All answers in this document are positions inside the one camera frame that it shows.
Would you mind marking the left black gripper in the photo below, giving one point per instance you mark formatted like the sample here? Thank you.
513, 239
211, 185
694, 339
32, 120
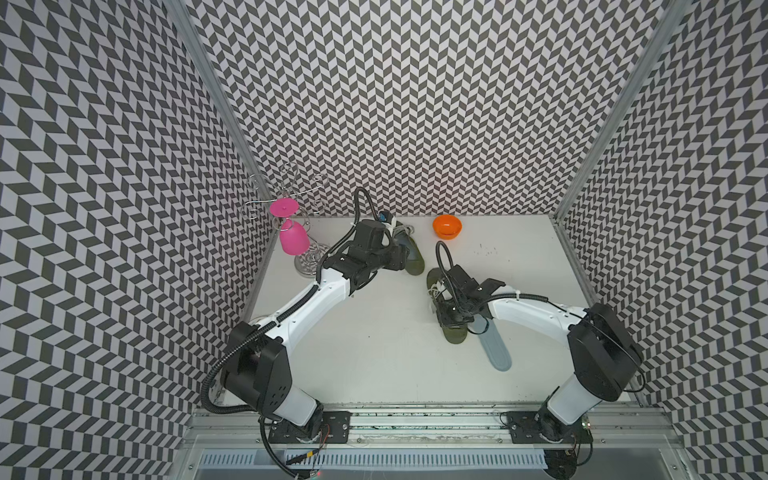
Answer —
398, 257

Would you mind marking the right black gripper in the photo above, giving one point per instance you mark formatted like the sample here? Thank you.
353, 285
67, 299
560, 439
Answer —
445, 318

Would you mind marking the olive green sandal with laces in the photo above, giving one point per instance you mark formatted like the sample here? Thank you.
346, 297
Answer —
414, 261

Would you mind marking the grey-blue insole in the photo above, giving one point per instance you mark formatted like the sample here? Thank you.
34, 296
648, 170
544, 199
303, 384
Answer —
495, 348

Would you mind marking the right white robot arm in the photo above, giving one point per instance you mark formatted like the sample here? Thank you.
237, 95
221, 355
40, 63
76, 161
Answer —
603, 354

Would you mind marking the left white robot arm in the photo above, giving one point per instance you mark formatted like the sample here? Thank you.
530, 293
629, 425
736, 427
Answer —
254, 372

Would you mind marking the orange bowl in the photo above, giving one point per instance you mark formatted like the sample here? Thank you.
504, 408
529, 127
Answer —
447, 227

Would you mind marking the pink plastic wine glass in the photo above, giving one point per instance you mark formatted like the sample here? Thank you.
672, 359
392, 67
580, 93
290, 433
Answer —
293, 236

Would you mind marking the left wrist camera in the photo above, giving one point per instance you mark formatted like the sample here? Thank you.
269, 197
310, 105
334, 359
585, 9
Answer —
388, 219

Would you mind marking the silver wire glass rack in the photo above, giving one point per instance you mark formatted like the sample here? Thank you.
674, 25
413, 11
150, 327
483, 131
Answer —
309, 194

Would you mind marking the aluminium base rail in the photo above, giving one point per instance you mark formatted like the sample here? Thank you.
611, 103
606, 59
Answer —
618, 441

